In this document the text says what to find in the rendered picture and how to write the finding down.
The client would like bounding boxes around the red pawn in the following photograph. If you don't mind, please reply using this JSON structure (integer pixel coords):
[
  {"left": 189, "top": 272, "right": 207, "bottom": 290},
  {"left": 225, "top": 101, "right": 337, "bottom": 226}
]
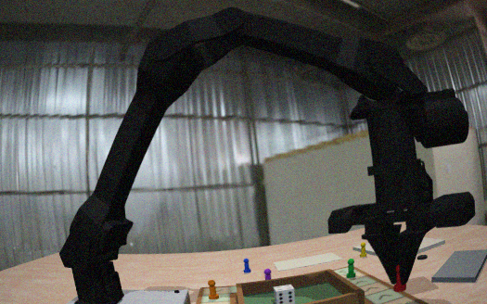
[{"left": 393, "top": 265, "right": 406, "bottom": 292}]

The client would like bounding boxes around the blue pawn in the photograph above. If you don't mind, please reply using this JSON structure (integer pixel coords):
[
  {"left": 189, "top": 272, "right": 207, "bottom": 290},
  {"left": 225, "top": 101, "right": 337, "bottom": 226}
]
[{"left": 243, "top": 259, "right": 250, "bottom": 272}]

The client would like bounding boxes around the white die with black pips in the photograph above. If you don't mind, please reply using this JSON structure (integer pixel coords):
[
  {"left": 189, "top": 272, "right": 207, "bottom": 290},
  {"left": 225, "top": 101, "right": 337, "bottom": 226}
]
[{"left": 273, "top": 285, "right": 295, "bottom": 304}]

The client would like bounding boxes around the purple pawn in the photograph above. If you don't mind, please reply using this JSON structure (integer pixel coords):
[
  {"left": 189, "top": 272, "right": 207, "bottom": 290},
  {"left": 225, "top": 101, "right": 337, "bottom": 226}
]
[{"left": 264, "top": 269, "right": 272, "bottom": 280}]

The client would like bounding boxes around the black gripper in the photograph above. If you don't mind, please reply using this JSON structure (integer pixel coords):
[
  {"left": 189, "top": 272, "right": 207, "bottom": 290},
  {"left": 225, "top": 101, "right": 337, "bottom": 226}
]
[{"left": 327, "top": 150, "right": 475, "bottom": 285}]

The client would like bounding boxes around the orange pawn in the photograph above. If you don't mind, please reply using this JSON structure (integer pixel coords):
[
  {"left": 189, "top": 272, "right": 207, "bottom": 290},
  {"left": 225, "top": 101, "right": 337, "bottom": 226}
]
[{"left": 208, "top": 280, "right": 219, "bottom": 299}]

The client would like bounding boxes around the green pawn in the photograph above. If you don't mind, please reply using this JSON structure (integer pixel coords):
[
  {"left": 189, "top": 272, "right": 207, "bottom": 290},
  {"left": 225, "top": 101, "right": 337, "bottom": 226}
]
[{"left": 346, "top": 259, "right": 356, "bottom": 278}]

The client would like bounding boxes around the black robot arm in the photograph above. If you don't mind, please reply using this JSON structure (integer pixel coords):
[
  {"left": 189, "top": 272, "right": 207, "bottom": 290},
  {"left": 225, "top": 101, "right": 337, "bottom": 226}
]
[{"left": 59, "top": 7, "right": 469, "bottom": 304}]

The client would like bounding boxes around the yellow pawn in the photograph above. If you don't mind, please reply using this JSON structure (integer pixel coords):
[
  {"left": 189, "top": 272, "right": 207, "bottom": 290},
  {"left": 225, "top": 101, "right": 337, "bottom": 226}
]
[{"left": 360, "top": 242, "right": 367, "bottom": 258}]

